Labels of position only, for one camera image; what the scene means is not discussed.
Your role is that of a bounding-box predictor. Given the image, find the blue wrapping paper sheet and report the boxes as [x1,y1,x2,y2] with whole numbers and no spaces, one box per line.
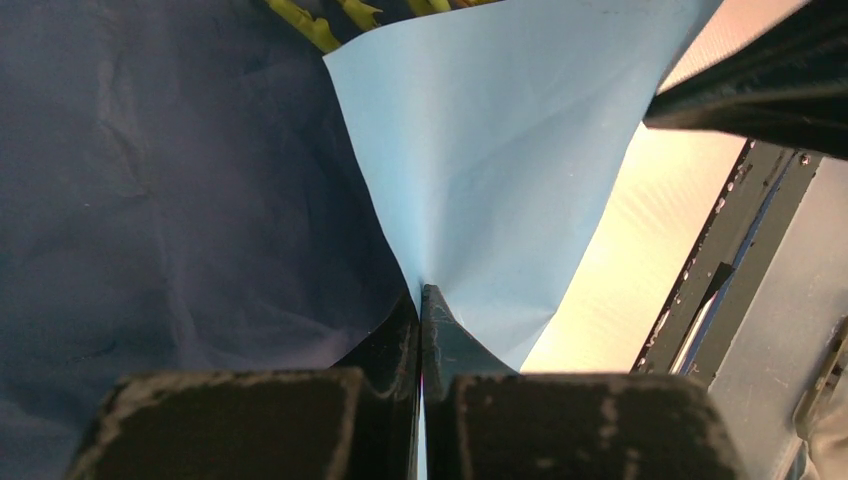
[1,1,718,479]

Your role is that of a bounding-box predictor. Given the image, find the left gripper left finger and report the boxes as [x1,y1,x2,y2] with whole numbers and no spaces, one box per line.
[66,295,420,479]

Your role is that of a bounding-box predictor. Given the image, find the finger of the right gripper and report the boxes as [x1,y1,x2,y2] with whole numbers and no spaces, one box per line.
[643,1,847,159]

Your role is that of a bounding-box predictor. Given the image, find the aluminium front frame rail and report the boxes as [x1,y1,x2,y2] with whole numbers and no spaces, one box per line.
[709,158,847,479]

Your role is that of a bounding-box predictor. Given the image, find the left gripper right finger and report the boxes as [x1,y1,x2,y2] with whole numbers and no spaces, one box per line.
[421,285,746,479]

